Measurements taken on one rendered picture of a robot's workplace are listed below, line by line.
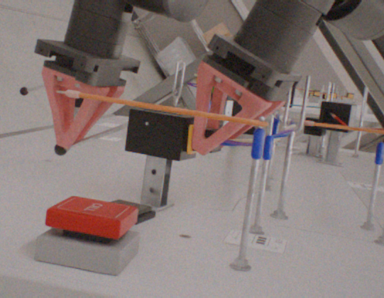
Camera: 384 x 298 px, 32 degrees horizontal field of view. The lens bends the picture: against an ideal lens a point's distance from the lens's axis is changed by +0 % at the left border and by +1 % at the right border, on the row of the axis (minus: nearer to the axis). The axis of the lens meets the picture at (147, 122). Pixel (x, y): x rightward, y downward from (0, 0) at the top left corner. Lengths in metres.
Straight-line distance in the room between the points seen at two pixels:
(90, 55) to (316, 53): 7.56
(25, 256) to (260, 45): 0.26
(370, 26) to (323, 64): 7.50
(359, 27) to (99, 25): 0.23
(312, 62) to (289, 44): 7.56
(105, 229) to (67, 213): 0.03
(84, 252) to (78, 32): 0.26
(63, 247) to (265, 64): 0.22
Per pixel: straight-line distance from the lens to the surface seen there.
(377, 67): 1.60
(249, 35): 0.56
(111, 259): 0.42
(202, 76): 0.56
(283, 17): 0.56
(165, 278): 0.43
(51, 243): 0.43
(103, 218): 0.42
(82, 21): 0.62
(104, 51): 0.62
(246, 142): 0.59
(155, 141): 0.60
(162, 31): 8.26
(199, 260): 0.48
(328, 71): 8.13
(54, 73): 0.63
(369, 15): 0.61
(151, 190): 0.63
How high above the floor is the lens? 1.26
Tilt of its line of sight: 12 degrees down
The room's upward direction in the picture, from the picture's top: 58 degrees clockwise
